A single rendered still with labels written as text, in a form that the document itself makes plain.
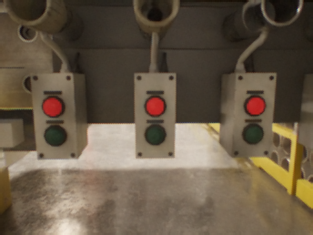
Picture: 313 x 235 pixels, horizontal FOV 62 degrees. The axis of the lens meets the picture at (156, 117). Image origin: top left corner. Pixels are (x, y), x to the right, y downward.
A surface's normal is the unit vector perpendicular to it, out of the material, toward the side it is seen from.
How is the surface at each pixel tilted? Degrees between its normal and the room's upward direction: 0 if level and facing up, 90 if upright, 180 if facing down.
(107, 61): 90
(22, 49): 90
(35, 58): 90
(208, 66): 90
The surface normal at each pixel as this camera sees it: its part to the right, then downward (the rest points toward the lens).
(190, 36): 0.04, 0.17
